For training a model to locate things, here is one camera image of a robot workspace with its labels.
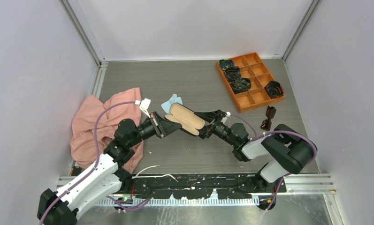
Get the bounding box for black glasses case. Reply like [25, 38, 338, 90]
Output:
[165, 103, 206, 136]

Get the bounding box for rolled dark belt right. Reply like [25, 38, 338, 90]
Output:
[264, 81, 284, 99]

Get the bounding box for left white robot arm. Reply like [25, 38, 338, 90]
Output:
[37, 112, 182, 225]

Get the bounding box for white loose wire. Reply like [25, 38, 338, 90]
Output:
[132, 165, 179, 183]

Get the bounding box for orange compartment tray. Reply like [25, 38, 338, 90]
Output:
[215, 52, 286, 113]

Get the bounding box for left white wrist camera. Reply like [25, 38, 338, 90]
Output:
[135, 98, 151, 118]

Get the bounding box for slotted cable duct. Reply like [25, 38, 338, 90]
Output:
[94, 195, 260, 207]

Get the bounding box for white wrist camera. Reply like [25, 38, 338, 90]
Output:
[135, 98, 151, 118]
[221, 112, 231, 124]

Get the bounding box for rolled dark belt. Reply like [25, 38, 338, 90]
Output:
[264, 81, 284, 99]
[230, 77, 252, 94]
[224, 66, 242, 82]
[218, 59, 235, 71]

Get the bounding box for brown tortoise sunglasses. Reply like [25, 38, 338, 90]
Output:
[260, 106, 276, 131]

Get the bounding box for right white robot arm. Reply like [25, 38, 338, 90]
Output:
[193, 110, 318, 193]

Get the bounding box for rolled dark belt top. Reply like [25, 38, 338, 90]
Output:
[218, 59, 235, 71]

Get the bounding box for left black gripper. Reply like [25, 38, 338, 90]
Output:
[128, 112, 182, 148]

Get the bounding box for light blue cleaning cloth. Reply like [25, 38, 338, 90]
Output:
[161, 93, 183, 114]

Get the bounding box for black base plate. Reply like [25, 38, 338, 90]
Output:
[124, 173, 286, 200]

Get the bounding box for pink cloth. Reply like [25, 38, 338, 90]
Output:
[70, 88, 142, 169]

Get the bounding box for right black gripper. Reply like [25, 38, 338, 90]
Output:
[190, 109, 237, 147]

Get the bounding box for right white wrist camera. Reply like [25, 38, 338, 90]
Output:
[221, 112, 231, 124]

